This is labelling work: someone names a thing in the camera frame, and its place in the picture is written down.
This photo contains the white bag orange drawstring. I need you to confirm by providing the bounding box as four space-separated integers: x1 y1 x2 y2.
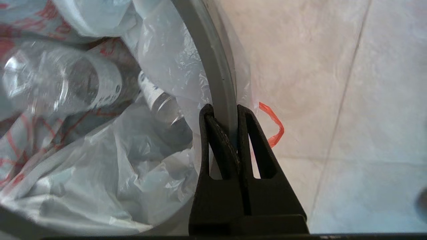
0 0 286 234

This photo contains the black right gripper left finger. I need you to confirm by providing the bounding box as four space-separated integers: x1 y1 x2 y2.
189 104 250 235

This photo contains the white wrapper with red print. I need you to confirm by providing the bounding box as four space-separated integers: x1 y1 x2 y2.
0 0 140 200

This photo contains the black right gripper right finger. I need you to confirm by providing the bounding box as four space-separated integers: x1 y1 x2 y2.
237 105 310 234

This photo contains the clear plastic water bottle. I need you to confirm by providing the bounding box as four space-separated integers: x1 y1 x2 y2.
0 43 124 117

